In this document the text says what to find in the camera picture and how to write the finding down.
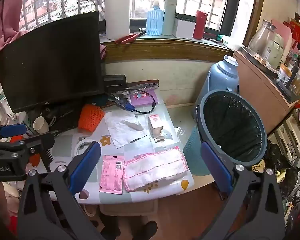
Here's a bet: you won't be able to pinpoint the pink curtain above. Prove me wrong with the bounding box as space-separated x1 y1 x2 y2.
0 0 28 55

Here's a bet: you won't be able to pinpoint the white green packet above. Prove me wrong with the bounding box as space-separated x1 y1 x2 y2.
219 35 240 50

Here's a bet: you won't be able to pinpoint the red drinking bottle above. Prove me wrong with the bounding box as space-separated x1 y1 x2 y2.
192 10 209 40

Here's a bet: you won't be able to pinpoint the dark framed glasses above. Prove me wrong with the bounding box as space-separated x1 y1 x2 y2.
202 32 224 43

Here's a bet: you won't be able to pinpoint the white tape roll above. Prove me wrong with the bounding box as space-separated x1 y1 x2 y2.
75 138 94 157

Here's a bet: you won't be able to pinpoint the blue thermos flask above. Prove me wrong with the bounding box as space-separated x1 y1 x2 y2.
199 55 240 103

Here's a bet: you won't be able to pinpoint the white paper sheet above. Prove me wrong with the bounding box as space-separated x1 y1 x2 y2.
104 110 148 148

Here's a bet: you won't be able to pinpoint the blue ribbed spray bottle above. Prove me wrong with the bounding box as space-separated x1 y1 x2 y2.
145 0 164 36

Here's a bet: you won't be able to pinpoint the large white water bottle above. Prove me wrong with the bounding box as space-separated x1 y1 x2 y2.
104 0 130 40

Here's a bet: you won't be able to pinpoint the white cup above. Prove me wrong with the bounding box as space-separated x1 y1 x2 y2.
33 116 50 134

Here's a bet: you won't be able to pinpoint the red handled pliers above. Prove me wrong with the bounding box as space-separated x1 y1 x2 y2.
114 31 147 44

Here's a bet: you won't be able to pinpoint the black plastic bag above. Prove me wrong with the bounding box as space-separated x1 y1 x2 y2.
264 140 300 198

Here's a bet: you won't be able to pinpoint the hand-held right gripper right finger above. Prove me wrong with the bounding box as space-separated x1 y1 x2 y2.
201 142 287 240

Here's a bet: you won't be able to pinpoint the beige plastic drawer unit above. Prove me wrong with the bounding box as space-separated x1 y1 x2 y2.
267 107 300 163

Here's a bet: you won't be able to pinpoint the black box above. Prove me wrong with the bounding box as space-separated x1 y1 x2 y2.
104 74 127 93

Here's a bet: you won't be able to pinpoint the blue bin with black liner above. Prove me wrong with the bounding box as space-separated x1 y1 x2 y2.
182 89 268 177

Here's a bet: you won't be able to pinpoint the flower printed table cover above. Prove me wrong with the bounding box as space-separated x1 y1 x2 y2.
47 90 195 204

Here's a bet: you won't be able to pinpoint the purple flat box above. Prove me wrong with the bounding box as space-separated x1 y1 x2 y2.
129 90 159 109

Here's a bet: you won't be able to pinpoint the pink sachet packet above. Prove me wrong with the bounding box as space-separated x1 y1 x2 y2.
99 154 125 195

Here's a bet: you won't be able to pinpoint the pink medicine box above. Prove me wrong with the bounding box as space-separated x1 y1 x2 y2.
147 114 167 143

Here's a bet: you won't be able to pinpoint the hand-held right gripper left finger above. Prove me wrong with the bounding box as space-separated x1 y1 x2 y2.
17 141 105 240

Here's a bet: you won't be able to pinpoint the metal tray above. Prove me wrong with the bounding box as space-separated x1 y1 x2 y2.
241 45 280 74

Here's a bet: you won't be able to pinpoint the black computer monitor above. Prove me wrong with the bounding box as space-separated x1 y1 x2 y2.
0 11 106 113

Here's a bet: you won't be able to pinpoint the pale green thermos bottle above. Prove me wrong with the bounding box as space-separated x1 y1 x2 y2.
161 0 179 36

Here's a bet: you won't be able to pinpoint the light wooden cabinet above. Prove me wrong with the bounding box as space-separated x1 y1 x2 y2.
232 50 300 135

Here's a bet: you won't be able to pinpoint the white labelled can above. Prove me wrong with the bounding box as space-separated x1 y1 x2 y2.
277 65 293 85

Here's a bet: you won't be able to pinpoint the clear glass jug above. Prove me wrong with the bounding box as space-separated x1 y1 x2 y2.
247 19 278 58

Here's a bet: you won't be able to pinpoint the orange foam net sleeve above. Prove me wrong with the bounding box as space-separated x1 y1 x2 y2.
77 104 106 133

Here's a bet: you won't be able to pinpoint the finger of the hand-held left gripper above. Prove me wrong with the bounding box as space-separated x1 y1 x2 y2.
17 133 55 173
0 123 27 140

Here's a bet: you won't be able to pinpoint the blue adapter with black cable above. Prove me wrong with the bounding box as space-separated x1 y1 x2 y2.
111 89 157 114

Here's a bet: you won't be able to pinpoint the clear plastic bag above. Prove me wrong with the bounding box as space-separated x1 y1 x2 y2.
126 79 160 90

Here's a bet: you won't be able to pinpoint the white towel with pink edge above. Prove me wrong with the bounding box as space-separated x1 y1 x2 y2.
122 145 188 192

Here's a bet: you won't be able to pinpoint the white cardboard box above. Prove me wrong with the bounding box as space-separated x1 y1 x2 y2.
172 12 197 40

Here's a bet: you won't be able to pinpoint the pale green kettle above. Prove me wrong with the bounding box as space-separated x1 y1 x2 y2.
266 32 285 68

